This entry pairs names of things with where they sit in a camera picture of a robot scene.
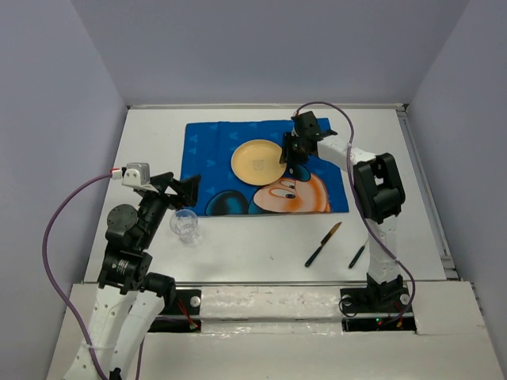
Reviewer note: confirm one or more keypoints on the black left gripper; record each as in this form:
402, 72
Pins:
188, 189

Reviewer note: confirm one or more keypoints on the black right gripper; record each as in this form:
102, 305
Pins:
287, 154

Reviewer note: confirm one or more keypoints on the clear plastic cup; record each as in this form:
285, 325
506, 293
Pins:
184, 223

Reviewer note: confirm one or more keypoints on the yellow plate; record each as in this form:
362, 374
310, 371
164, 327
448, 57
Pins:
257, 162

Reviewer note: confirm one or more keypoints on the blue cartoon placemat cloth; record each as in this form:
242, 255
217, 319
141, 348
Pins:
313, 187

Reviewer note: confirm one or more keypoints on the gold knife dark handle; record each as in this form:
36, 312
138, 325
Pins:
323, 242

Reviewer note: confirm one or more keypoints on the gold fork dark handle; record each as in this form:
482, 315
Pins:
358, 254

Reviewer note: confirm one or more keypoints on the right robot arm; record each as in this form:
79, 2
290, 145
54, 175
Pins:
378, 194

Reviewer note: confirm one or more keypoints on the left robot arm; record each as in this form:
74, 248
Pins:
129, 297

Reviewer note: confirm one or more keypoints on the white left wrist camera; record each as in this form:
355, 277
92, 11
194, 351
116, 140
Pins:
133, 175

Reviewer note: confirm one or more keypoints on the aluminium table edge rail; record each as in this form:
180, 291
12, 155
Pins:
215, 106

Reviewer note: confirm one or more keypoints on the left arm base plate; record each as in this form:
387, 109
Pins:
182, 316

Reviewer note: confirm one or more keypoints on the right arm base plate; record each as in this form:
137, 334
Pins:
363, 316

